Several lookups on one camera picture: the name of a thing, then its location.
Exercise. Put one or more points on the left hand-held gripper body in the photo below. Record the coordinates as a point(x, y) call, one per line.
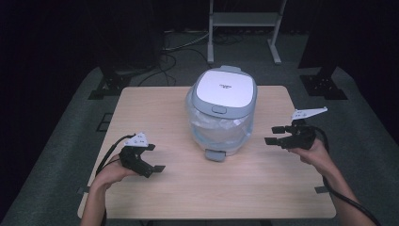
point(131, 157)

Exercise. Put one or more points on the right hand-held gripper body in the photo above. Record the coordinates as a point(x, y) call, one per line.
point(301, 136)

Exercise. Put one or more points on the white grey pedal trash can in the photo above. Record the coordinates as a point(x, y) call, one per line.
point(224, 91)

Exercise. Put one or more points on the person's right hand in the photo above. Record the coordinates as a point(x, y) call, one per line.
point(315, 157)

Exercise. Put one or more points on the person's left hand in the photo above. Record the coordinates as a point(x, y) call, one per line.
point(109, 174)

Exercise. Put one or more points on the dark stand base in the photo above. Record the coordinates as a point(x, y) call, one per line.
point(323, 86)
point(109, 86)

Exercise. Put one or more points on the black tape piece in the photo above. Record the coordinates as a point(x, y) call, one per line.
point(321, 189)

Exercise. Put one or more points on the clear plastic trash bag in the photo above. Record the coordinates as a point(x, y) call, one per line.
point(216, 127)

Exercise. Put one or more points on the white metal stand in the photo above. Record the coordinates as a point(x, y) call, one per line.
point(243, 19)

